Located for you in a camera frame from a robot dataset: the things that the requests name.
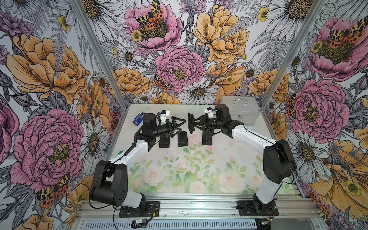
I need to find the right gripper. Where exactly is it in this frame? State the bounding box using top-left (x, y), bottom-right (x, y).
top-left (192, 113), bottom-right (223, 133)

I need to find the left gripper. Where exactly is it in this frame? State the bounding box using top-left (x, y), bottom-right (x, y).
top-left (153, 116), bottom-right (186, 138)

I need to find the phone stand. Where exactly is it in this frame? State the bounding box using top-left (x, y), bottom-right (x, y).
top-left (202, 130), bottom-right (214, 146)
top-left (177, 131), bottom-right (188, 147)
top-left (159, 135), bottom-right (171, 148)
top-left (188, 113), bottom-right (195, 134)

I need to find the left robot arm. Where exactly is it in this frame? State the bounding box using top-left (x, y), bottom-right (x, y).
top-left (89, 111), bottom-right (186, 215)

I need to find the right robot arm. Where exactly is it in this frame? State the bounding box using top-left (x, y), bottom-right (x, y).
top-left (188, 104), bottom-right (297, 216)

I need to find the blue white packet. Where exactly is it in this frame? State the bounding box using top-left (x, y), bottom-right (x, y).
top-left (131, 111), bottom-right (145, 126)

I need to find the silver metal case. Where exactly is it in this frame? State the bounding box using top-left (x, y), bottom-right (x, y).
top-left (220, 96), bottom-right (261, 126)

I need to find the small circuit board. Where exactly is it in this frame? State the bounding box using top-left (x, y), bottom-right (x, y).
top-left (130, 219), bottom-right (148, 229)

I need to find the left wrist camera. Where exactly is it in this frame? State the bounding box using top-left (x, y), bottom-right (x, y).
top-left (158, 110), bottom-right (170, 124)

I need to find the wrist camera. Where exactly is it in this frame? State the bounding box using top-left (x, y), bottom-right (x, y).
top-left (204, 107), bottom-right (216, 118)
top-left (158, 110), bottom-right (170, 124)

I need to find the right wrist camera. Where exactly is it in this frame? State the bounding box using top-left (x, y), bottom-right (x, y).
top-left (204, 107), bottom-right (216, 118)

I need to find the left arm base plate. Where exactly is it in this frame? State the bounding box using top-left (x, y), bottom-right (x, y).
top-left (119, 201), bottom-right (161, 218)

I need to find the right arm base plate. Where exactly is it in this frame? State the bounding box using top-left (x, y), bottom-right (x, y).
top-left (235, 200), bottom-right (279, 217)

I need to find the right aluminium post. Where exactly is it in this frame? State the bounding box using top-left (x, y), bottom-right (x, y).
top-left (261, 0), bottom-right (326, 109)

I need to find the aluminium post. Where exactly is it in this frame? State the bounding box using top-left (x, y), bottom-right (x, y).
top-left (71, 1), bottom-right (127, 113)
top-left (261, 0), bottom-right (326, 109)

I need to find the aluminium front rail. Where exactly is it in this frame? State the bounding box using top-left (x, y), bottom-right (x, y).
top-left (75, 193), bottom-right (322, 225)

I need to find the left aluminium post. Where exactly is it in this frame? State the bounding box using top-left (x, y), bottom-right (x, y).
top-left (71, 1), bottom-right (127, 113)

